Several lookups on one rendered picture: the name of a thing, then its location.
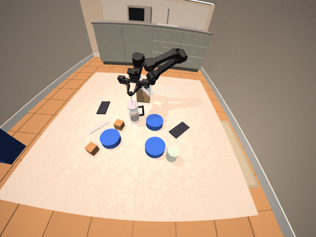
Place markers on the pale cream cylinder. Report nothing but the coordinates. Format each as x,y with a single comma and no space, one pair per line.
172,153

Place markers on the white flat bar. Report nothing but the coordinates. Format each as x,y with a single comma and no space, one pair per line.
98,126

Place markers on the blue short cylinder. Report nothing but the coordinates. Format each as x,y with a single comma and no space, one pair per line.
154,122
110,138
154,147

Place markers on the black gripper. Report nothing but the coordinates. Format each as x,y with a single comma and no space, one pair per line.
123,80

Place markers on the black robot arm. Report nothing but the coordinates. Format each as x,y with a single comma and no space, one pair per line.
174,56

